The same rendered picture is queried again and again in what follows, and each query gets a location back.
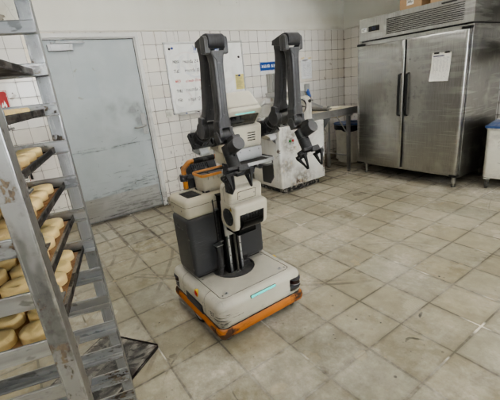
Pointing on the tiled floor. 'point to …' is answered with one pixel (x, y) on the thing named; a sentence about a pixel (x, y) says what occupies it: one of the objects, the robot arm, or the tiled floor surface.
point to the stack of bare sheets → (144, 352)
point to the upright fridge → (471, 108)
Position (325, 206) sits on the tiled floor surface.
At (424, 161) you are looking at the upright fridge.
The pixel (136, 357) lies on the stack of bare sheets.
